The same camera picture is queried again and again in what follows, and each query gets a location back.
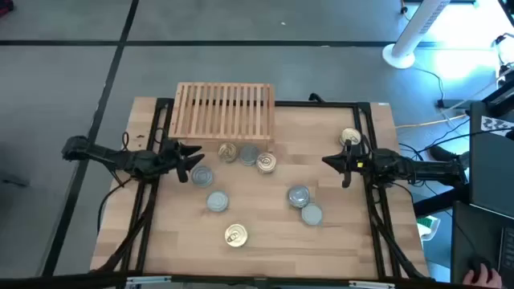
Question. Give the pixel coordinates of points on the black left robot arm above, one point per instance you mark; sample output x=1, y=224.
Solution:
x=120, y=158

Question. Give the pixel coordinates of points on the silver metal clamp bar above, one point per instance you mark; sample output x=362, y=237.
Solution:
x=148, y=279
x=371, y=284

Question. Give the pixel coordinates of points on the person's hand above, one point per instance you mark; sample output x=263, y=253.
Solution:
x=492, y=279

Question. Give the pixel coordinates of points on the white tower fan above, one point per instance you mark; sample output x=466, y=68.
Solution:
x=419, y=24

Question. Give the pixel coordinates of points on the black keyboard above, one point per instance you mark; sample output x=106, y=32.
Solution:
x=508, y=249

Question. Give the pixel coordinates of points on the white card with black pattern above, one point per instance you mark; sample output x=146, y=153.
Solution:
x=496, y=125

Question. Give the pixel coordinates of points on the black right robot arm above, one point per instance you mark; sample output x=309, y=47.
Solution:
x=421, y=168

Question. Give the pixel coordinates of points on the red black object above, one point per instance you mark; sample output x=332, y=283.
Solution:
x=5, y=6

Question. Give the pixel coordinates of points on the black power strip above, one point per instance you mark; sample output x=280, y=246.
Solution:
x=454, y=103

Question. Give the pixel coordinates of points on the black computer mouse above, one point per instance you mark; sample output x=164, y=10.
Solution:
x=480, y=265

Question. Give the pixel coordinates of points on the Wild Planet gold-lidded can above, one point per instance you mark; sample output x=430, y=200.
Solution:
x=350, y=135
x=266, y=163
x=236, y=235
x=228, y=152

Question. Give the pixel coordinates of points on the black desk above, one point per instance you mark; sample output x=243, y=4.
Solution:
x=492, y=176

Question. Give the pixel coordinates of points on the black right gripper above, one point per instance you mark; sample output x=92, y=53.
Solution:
x=361, y=164

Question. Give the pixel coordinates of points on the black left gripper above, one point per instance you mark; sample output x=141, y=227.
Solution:
x=170, y=160

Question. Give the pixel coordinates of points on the white green packet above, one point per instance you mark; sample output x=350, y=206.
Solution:
x=427, y=225

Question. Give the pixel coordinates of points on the black metal table frame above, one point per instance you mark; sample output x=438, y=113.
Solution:
x=321, y=104

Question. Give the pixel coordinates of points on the wooden slatted shelf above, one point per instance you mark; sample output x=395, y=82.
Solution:
x=221, y=110

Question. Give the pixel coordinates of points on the Bumble Bee tuna can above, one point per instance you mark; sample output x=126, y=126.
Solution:
x=217, y=201
x=312, y=214
x=299, y=196
x=201, y=176
x=249, y=155

